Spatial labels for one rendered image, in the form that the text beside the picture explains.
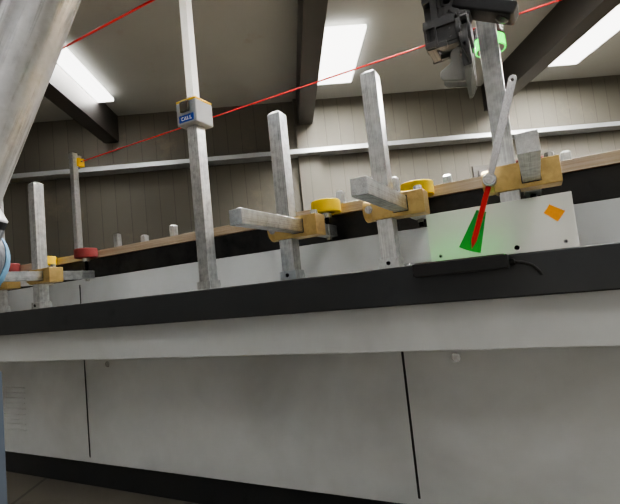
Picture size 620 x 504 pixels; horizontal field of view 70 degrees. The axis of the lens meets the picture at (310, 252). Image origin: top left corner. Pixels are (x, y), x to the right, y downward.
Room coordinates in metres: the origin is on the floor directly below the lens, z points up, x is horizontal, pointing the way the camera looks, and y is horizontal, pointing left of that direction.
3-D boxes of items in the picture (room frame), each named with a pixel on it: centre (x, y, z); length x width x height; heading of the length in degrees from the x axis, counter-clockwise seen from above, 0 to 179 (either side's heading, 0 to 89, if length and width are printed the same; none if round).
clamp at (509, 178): (0.84, -0.42, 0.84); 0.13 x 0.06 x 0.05; 63
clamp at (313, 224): (1.07, 0.03, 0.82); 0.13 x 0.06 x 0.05; 63
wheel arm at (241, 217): (1.02, 0.03, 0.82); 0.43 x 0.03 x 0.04; 153
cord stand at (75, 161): (3.12, 1.60, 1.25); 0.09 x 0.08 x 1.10; 63
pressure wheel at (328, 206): (1.20, -0.06, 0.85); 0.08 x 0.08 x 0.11
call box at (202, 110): (1.20, 0.28, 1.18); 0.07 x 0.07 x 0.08; 63
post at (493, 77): (0.85, -0.40, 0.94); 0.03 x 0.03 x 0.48; 63
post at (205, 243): (1.20, 0.28, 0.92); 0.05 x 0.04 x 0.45; 63
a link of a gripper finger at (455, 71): (0.79, -0.30, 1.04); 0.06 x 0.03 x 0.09; 63
